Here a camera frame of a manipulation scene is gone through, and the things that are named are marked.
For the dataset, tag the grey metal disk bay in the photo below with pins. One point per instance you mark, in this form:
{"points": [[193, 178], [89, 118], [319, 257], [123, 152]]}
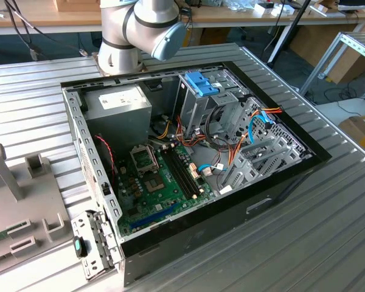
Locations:
{"points": [[249, 170]]}

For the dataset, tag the black RAM slot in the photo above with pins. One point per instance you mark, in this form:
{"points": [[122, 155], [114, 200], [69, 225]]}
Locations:
{"points": [[182, 173], [189, 172], [186, 172], [179, 174]]}

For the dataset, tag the silver drive cage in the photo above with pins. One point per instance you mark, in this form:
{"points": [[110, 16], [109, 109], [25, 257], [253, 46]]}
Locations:
{"points": [[197, 109]]}

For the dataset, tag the CPU socket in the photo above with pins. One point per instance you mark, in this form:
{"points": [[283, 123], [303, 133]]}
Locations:
{"points": [[143, 159]]}

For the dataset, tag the brown square chipset chip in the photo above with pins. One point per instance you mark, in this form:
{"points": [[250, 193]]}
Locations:
{"points": [[154, 183]]}

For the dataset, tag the green motherboard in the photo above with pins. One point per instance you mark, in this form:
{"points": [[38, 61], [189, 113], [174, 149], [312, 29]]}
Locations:
{"points": [[158, 200]]}

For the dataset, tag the blue plastic drive latch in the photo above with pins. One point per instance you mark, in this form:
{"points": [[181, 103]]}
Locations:
{"points": [[208, 89], [196, 78]]}

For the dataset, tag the grey power supply box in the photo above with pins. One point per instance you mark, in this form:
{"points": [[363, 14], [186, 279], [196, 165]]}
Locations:
{"points": [[118, 106]]}

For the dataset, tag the blue expansion slot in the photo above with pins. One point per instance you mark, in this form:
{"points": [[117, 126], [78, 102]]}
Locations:
{"points": [[153, 217]]}

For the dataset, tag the black case fan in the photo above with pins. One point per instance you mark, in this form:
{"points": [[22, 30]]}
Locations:
{"points": [[105, 164]]}

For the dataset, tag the black PC case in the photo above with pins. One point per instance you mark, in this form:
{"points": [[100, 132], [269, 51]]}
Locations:
{"points": [[200, 234]]}

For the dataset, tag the wooden top desk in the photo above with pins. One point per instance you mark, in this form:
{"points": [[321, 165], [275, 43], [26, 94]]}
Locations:
{"points": [[33, 15], [231, 18]]}

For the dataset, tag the black tripod stand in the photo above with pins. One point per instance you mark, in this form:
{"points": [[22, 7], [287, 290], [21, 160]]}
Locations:
{"points": [[289, 30]]}

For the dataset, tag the white low table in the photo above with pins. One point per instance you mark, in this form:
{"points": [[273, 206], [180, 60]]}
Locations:
{"points": [[346, 106]]}

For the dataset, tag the grey parts rack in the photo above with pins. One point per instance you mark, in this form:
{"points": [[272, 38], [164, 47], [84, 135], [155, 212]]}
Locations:
{"points": [[18, 207]]}

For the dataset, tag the cardboard box yellow tape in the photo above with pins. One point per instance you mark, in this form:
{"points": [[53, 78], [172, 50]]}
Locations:
{"points": [[362, 134]]}

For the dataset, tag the small cardboard box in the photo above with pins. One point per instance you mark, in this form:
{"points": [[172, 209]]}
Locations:
{"points": [[349, 70]]}

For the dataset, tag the silver expansion bracket panel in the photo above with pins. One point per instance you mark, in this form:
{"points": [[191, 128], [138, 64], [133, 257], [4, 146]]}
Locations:
{"points": [[79, 223]]}

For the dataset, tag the aluminium frame rack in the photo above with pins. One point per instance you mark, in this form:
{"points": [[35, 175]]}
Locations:
{"points": [[337, 57]]}

